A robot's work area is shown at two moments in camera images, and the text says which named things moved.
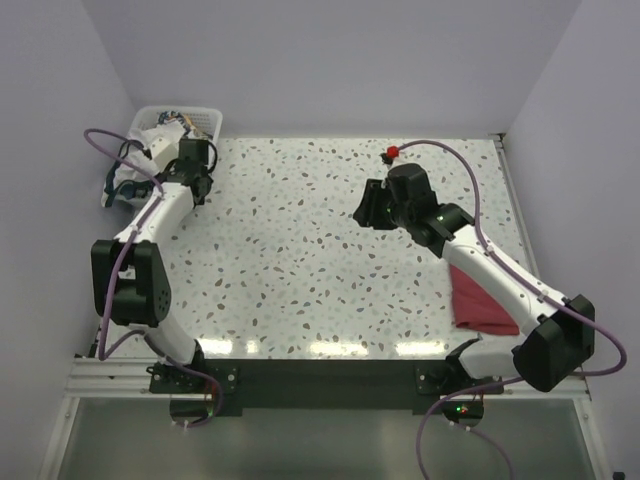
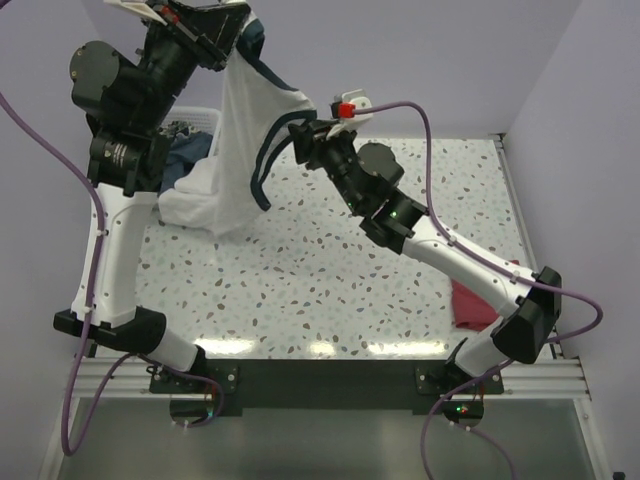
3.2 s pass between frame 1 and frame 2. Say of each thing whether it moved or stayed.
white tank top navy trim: moved
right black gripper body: moved
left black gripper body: moved
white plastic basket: stayed
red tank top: stayed
